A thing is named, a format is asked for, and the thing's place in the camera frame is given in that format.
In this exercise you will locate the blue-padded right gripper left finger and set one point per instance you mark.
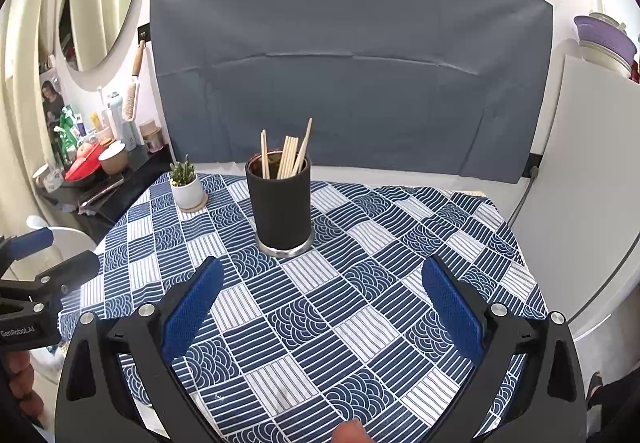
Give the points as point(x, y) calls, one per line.
point(94, 401)

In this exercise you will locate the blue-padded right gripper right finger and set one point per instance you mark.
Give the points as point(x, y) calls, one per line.
point(524, 385)

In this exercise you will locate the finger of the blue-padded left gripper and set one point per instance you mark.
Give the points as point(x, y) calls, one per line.
point(16, 248)
point(70, 274)

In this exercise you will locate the person's left hand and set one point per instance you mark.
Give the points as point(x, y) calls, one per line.
point(22, 379)

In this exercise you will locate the person's right hand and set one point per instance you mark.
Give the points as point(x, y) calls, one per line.
point(351, 431)

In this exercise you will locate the white chair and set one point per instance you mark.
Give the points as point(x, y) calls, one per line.
point(67, 241)

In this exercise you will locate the black side counter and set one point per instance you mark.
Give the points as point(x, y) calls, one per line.
point(105, 199)

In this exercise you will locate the red container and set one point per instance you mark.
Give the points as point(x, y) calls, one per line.
point(86, 163)

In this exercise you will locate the beige ceramic mug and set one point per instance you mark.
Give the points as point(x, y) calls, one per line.
point(114, 159)

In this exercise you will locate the round wooden coaster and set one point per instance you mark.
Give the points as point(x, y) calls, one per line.
point(200, 205)

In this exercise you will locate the white ceramic plant pot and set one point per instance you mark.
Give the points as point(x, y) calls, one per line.
point(189, 195)

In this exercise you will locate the green bottle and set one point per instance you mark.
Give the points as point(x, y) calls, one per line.
point(67, 130)

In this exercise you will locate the small green succulent plant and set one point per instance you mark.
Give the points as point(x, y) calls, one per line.
point(182, 173)

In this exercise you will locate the pink jar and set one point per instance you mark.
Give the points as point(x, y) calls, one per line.
point(152, 136)

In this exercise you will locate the framed photo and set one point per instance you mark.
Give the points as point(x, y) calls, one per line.
point(52, 102)

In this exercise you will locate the wooden hair brush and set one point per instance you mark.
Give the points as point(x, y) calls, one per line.
point(129, 104)

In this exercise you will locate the white spray bottle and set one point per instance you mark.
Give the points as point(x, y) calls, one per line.
point(114, 104)

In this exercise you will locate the white refrigerator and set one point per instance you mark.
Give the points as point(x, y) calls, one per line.
point(579, 227)

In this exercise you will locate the blue white checkered tablecloth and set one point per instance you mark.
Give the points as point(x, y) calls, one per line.
point(293, 347)

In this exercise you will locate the black steel utensil cup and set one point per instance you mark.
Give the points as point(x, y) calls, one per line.
point(281, 208)

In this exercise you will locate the grey backdrop cloth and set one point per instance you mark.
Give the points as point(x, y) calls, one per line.
point(436, 86)

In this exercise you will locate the purple lidded pot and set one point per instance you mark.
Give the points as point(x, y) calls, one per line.
point(605, 43)

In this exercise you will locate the oval wall mirror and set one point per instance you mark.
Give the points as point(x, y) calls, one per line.
point(88, 29)

